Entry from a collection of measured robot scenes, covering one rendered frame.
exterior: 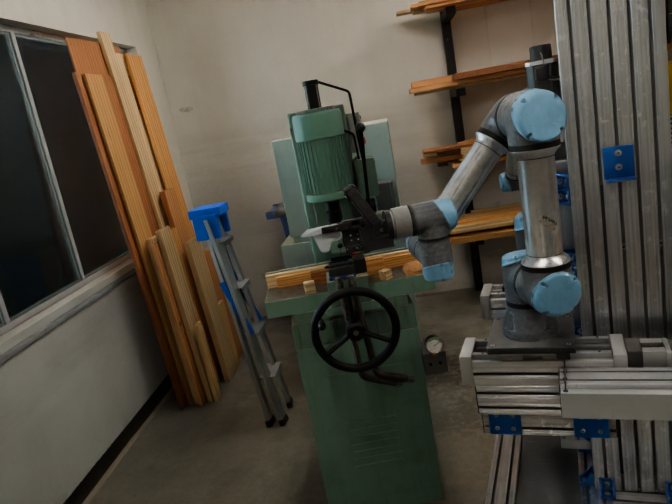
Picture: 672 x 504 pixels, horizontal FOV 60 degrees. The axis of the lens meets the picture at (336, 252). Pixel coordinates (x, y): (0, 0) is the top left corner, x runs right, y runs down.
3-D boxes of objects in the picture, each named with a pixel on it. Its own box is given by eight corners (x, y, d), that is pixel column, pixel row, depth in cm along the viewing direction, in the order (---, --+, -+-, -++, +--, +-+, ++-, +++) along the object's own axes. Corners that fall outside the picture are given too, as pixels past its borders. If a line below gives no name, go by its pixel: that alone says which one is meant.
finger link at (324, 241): (305, 257, 134) (344, 249, 134) (300, 231, 133) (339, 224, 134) (305, 256, 137) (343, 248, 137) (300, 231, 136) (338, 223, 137)
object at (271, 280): (267, 288, 220) (265, 276, 219) (268, 287, 222) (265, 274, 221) (424, 260, 219) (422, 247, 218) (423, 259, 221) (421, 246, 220)
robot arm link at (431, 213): (461, 233, 136) (456, 198, 134) (415, 243, 135) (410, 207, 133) (451, 227, 143) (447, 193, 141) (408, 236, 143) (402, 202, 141)
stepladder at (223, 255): (259, 431, 300) (183, 214, 275) (269, 407, 325) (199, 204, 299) (289, 425, 298) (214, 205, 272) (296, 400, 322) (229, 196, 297)
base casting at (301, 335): (294, 350, 207) (289, 326, 205) (298, 300, 263) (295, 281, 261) (419, 327, 207) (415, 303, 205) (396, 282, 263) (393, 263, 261)
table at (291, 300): (264, 329, 195) (260, 312, 193) (271, 301, 225) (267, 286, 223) (443, 296, 195) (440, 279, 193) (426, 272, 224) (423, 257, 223)
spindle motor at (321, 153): (307, 206, 203) (289, 116, 196) (307, 199, 221) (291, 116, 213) (356, 197, 203) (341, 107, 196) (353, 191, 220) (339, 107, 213)
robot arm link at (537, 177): (559, 297, 154) (539, 86, 141) (588, 316, 139) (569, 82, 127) (515, 307, 153) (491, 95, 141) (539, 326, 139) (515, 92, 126)
